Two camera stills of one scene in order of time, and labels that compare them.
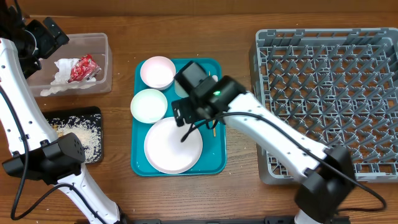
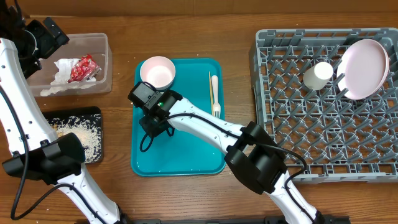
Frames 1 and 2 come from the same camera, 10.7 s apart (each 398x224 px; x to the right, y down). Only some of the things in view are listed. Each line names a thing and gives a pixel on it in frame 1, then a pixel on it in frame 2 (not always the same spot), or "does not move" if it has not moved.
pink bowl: [157, 72] does not move
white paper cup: [179, 89] to [317, 76]
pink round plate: [164, 151] to [364, 64]
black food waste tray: [85, 122] does not move
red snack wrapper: [84, 69] does not move
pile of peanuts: [59, 133] does not move
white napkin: [61, 84] does not move
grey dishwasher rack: [339, 86] does not move
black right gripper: [191, 114] to [145, 122]
